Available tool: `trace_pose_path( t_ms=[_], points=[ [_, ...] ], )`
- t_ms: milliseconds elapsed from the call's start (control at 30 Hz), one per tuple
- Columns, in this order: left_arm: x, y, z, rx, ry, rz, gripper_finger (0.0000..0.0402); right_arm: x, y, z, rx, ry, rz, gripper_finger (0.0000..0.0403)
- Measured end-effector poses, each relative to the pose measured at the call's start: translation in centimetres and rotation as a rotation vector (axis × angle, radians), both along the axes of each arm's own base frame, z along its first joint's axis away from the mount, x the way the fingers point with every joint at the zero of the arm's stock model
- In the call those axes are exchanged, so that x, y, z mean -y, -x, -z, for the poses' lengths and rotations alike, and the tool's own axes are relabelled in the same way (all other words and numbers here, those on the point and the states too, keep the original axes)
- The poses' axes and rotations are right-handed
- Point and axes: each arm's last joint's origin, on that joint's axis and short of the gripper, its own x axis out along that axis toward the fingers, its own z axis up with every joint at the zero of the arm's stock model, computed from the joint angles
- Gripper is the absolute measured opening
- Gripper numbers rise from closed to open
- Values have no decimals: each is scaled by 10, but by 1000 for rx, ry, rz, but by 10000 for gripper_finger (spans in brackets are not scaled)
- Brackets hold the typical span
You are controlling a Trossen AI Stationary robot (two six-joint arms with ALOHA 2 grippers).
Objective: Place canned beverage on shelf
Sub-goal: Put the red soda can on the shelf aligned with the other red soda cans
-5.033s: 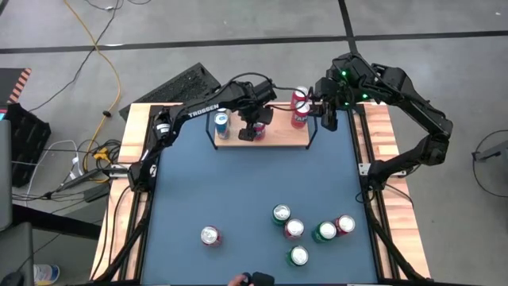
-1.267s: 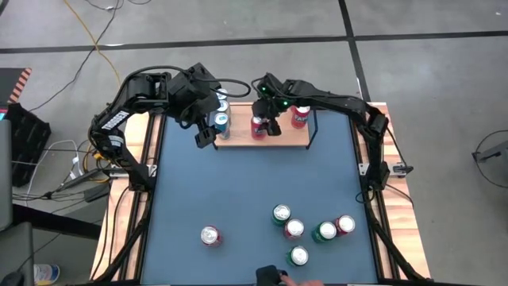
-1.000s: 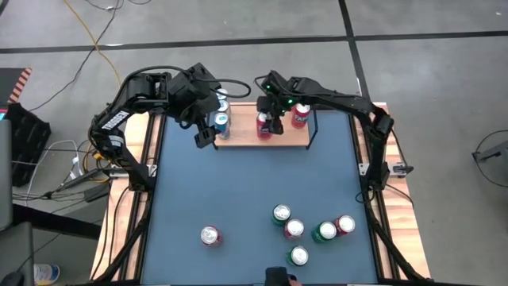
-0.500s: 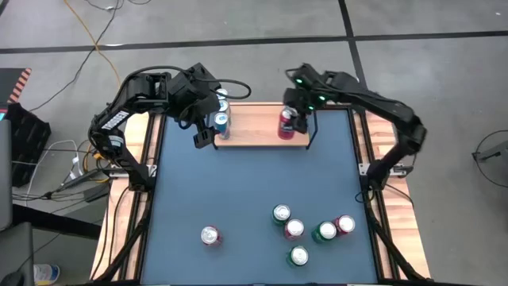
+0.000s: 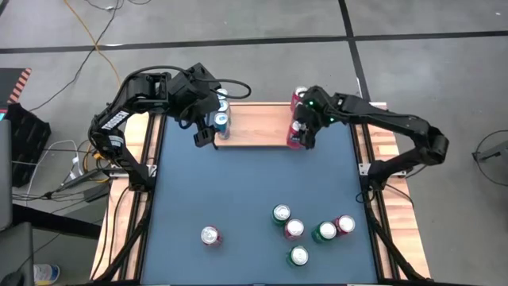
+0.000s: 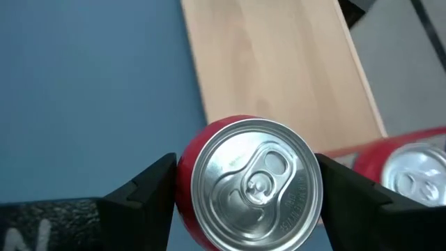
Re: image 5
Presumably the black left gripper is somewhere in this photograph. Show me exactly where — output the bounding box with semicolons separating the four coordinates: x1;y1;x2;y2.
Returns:
168;70;217;149

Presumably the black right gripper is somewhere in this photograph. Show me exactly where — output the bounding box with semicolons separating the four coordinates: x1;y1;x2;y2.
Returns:
293;85;339;151

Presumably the red soda can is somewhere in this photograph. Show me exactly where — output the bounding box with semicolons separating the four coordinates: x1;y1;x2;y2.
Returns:
291;85;309;112
332;214;357;238

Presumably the green Sprite can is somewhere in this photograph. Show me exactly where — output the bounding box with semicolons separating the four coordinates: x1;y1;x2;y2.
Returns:
310;220;338;244
285;245;310;268
271;203;293;226

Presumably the blue table mat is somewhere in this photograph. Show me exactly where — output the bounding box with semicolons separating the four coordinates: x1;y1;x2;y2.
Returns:
140;107;380;285

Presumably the red Star Wars Coca-Cola can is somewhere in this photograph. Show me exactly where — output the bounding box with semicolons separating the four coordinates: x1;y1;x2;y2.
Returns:
283;218;306;241

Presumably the black power adapter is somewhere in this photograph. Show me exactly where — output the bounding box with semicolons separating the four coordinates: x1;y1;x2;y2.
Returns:
83;184;111;203

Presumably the grey power strip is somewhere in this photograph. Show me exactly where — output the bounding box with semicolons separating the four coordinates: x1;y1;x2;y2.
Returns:
59;168;116;191

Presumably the black floor beam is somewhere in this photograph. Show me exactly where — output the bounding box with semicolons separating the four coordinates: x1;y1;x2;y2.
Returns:
11;203;103;240

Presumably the black plastic crate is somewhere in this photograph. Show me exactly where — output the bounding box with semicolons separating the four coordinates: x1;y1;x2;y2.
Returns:
6;102;53;188

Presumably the black panel with orange stripes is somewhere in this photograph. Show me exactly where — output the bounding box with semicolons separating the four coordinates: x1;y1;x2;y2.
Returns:
0;66;33;106

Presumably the grey cabinet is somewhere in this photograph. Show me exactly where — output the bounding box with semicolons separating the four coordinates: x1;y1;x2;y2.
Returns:
0;118;13;232

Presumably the white and blue container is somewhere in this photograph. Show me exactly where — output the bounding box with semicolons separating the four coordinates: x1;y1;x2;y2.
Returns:
33;263;61;286

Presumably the wooden shelf with black frame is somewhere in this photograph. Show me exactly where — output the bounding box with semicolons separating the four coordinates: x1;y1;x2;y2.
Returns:
205;87;321;152

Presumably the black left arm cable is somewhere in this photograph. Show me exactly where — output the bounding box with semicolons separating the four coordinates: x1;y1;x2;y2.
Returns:
118;65;252;130

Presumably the black aluminium table frame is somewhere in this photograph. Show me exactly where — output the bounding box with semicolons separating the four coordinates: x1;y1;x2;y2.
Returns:
89;102;433;286

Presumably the white power cable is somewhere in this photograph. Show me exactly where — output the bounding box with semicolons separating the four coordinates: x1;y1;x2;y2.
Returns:
27;138;83;187

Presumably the black floor cable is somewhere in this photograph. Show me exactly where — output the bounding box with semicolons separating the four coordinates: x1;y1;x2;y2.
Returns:
27;0;154;113

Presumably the yellow floor cable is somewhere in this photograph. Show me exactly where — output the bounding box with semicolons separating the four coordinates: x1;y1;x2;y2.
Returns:
63;0;122;160

